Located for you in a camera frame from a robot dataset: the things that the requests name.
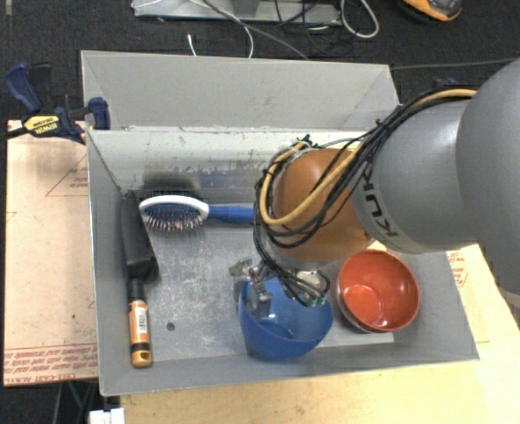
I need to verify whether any brown cardboard board red print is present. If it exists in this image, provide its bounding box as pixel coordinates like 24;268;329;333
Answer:
3;119;100;389

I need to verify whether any grey metal bin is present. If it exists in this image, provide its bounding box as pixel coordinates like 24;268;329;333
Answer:
80;49;480;398

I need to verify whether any white and blue hairbrush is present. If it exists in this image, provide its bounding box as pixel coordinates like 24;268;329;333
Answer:
138;194;257;234

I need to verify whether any blue bowl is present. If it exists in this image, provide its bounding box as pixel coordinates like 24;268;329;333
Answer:
237;276;335;363

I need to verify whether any black trowel with orange handle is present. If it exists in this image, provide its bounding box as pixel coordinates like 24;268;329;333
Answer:
120;192;161;369

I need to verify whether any red bowl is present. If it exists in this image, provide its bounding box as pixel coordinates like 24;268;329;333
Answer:
335;248;422;335

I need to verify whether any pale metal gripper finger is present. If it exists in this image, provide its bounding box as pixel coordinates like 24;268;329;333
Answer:
229;257;256;310
245;277;274;320

